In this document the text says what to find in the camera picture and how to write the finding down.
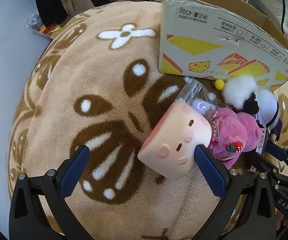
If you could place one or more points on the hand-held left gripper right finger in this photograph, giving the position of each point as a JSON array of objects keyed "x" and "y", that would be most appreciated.
[{"x": 210, "y": 171}]

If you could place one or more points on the printed cardboard box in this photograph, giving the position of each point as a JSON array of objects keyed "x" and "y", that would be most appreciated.
[{"x": 209, "y": 25}]

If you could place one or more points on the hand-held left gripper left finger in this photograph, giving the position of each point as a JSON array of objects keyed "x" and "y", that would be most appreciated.
[{"x": 75, "y": 171}]

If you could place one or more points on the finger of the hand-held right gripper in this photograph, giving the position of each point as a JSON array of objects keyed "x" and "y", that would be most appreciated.
[
  {"x": 276, "y": 151},
  {"x": 263, "y": 165}
]

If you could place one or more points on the white padded office chair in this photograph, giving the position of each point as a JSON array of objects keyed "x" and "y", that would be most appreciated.
[{"x": 281, "y": 7}]

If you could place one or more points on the white-haired plush doll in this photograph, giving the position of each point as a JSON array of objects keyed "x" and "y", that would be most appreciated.
[{"x": 266, "y": 105}]

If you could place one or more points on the pink cylinder squishy toy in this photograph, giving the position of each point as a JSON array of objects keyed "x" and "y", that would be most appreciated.
[{"x": 179, "y": 132}]

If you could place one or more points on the dark hanging coat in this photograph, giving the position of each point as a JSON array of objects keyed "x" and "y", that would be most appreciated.
[{"x": 51, "y": 2}]

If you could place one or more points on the yellow pompom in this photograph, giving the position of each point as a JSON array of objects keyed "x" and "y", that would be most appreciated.
[{"x": 219, "y": 84}]

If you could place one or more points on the pink plush bear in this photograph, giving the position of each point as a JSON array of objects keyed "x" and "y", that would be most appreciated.
[{"x": 234, "y": 130}]

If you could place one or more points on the clear bag with purple toy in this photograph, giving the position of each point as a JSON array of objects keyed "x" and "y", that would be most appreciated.
[{"x": 200, "y": 105}]

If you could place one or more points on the pile of snack bags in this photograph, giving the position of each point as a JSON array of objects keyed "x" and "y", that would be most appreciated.
[{"x": 43, "y": 27}]

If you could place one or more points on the beige butterfly blanket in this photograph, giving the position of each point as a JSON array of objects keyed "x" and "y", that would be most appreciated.
[{"x": 84, "y": 80}]

